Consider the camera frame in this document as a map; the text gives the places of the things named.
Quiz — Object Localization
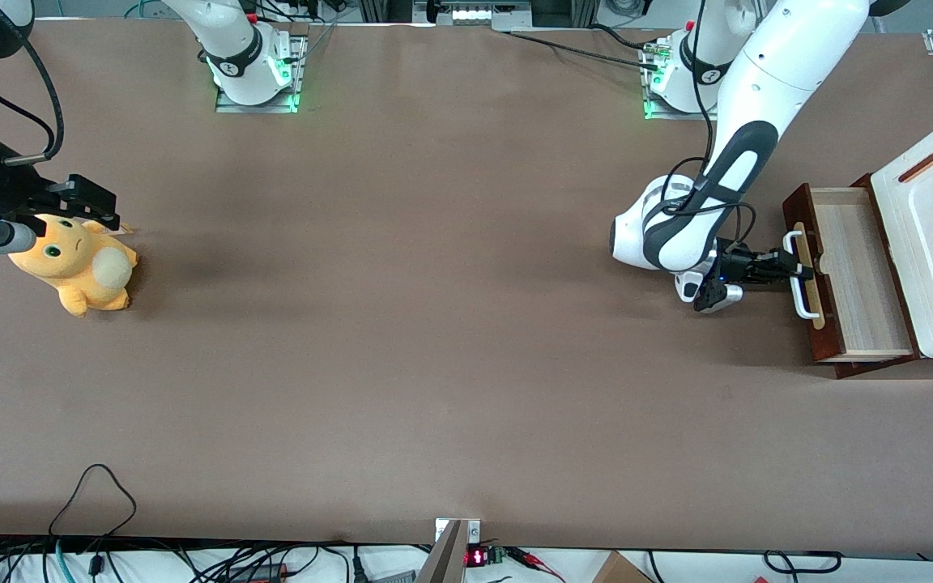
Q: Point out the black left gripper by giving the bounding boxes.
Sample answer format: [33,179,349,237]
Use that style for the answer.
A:
[711,238,814,286]

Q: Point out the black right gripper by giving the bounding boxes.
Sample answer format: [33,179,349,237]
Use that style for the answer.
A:
[0,136,122,232]

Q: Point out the white drawer handle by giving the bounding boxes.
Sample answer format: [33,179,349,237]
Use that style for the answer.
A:
[782,231,816,319]

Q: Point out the brown wooden drawer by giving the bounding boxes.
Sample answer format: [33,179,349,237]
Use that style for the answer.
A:
[783,183,918,364]

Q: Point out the orange plush toy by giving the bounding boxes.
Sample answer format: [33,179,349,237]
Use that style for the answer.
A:
[8,214,140,318]

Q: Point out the brown cardboard box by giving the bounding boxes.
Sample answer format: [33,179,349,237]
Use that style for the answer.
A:
[591,551,655,583]

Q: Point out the white power strip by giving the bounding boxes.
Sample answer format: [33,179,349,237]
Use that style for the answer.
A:
[449,3,534,27]

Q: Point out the black power adapter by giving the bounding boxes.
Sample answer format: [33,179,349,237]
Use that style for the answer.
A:
[227,562,292,583]

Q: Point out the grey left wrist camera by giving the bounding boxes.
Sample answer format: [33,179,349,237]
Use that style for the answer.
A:
[674,270,746,314]

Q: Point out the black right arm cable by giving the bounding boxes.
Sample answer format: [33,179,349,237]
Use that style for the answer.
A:
[0,31,66,166]

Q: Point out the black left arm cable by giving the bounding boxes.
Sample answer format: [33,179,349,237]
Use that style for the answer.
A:
[659,0,759,245]

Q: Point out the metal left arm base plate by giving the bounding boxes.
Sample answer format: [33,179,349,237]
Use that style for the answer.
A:
[643,39,729,121]

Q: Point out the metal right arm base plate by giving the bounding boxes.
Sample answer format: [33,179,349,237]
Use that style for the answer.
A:
[215,34,309,115]

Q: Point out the black looped table cable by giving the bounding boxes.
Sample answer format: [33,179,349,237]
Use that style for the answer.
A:
[49,463,138,538]

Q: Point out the black cable loop on floor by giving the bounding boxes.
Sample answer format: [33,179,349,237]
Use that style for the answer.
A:
[761,550,845,577]

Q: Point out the black cable to arm base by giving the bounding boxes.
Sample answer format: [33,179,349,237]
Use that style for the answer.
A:
[505,24,663,70]

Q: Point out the red clip lead wires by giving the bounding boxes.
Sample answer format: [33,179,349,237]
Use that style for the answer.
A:
[505,547,568,582]

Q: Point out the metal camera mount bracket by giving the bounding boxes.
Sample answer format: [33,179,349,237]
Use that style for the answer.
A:
[415,518,482,583]

